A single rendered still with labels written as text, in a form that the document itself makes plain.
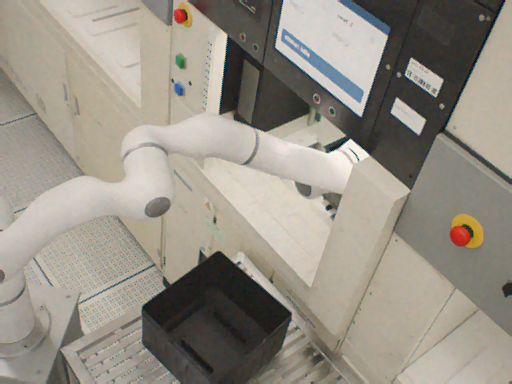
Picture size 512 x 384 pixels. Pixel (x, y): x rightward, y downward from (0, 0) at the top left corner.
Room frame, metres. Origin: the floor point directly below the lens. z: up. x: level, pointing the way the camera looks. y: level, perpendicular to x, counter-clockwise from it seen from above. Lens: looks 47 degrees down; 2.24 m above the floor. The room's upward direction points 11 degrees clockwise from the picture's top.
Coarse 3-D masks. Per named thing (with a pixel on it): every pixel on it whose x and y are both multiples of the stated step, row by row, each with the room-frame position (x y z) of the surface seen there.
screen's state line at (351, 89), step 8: (288, 32) 1.18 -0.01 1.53; (280, 40) 1.19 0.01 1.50; (288, 40) 1.18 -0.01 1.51; (296, 40) 1.16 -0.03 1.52; (296, 48) 1.16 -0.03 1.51; (304, 48) 1.14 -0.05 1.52; (304, 56) 1.14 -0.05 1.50; (312, 56) 1.12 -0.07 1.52; (312, 64) 1.12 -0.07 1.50; (320, 64) 1.11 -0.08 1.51; (328, 64) 1.09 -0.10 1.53; (320, 72) 1.10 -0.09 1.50; (328, 72) 1.09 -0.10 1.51; (336, 72) 1.07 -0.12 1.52; (336, 80) 1.07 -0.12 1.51; (344, 80) 1.05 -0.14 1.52; (344, 88) 1.05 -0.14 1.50; (352, 88) 1.04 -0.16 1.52; (352, 96) 1.03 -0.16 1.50; (360, 96) 1.02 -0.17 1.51
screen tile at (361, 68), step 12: (336, 12) 1.10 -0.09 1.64; (336, 24) 1.09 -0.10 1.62; (348, 24) 1.07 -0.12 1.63; (360, 24) 1.05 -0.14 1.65; (348, 36) 1.07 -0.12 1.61; (360, 36) 1.05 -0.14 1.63; (336, 48) 1.08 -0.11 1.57; (360, 48) 1.04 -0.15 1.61; (372, 48) 1.03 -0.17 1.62; (336, 60) 1.08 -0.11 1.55; (348, 60) 1.06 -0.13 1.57; (360, 60) 1.04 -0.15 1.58; (372, 60) 1.02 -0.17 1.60; (348, 72) 1.05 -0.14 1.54; (360, 72) 1.03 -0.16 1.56
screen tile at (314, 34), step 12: (288, 0) 1.19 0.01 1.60; (300, 0) 1.17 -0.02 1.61; (312, 0) 1.15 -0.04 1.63; (288, 12) 1.19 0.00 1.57; (312, 12) 1.14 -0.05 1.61; (324, 12) 1.12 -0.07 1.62; (288, 24) 1.18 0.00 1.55; (300, 24) 1.16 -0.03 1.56; (312, 24) 1.14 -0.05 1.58; (324, 24) 1.12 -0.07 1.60; (312, 36) 1.13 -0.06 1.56
